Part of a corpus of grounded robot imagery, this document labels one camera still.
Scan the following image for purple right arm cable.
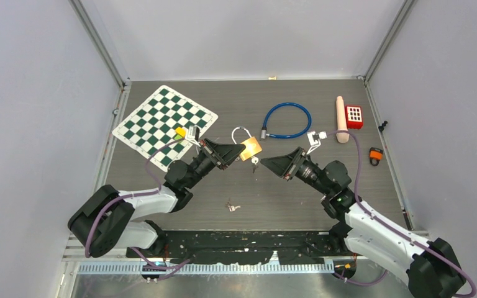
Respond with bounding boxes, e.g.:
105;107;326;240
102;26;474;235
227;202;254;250
325;130;477;298

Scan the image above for black front base panel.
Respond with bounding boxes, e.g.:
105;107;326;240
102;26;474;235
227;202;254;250
142;230;352;265

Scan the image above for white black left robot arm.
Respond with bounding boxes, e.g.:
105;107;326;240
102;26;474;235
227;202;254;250
68;138;246;258

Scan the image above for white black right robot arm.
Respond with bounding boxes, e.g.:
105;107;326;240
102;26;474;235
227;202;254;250
260;147;466;297

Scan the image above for aluminium frame rail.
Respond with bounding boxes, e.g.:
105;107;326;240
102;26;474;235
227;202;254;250
61;230;439;276

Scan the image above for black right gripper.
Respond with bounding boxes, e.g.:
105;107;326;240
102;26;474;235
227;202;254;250
261;147;332;196

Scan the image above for yellow block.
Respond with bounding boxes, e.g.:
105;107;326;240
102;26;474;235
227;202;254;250
175;127;187;138

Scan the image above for black knob on rail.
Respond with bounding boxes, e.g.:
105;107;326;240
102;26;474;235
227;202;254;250
378;120;388;132

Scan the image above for small orange padlock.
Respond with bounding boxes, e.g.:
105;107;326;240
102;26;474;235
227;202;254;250
368;147;384;166

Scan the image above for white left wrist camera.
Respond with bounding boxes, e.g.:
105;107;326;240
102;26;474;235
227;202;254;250
183;125;201;148

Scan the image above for brass padlock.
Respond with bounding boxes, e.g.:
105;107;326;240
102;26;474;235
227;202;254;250
231;126;262;161

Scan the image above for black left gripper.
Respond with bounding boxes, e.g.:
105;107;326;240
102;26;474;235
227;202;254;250
184;138;245;189

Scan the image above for green white chessboard mat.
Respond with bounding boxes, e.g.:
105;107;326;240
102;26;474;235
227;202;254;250
112;85;218;171

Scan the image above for beige wooden rolling pin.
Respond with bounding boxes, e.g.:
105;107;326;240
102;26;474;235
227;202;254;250
335;96;350;143

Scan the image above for blue cable lock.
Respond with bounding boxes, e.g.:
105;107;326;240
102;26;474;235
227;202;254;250
260;102;312;140

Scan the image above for silver keys with white tag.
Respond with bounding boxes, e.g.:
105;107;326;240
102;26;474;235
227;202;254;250
225;200;242;212

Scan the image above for red block with holes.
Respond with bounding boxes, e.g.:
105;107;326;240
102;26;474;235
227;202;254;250
345;105;363;130

